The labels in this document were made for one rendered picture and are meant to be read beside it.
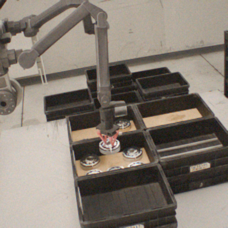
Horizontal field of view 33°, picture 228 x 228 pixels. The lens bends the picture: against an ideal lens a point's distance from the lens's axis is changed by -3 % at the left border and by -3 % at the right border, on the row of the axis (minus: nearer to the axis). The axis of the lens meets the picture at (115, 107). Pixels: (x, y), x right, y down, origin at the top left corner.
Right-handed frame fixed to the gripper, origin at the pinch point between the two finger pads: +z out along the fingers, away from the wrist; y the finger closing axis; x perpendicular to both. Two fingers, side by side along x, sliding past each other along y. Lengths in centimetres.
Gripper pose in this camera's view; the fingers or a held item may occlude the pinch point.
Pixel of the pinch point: (109, 142)
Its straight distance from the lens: 197.9
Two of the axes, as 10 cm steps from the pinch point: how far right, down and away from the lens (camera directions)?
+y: -8.0, -2.3, 5.5
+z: 0.8, 8.7, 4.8
